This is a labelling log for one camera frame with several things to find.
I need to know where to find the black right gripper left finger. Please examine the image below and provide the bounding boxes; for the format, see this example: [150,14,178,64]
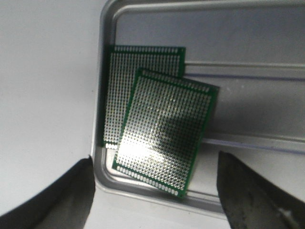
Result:
[0,157,95,229]

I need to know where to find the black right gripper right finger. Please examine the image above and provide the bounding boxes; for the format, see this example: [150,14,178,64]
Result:
[216,151,305,229]

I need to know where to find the green perforated circuit board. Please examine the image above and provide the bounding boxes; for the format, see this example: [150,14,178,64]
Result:
[112,68,220,198]
[103,45,186,149]

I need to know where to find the silver metal tray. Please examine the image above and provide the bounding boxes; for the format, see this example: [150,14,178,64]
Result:
[91,0,305,220]

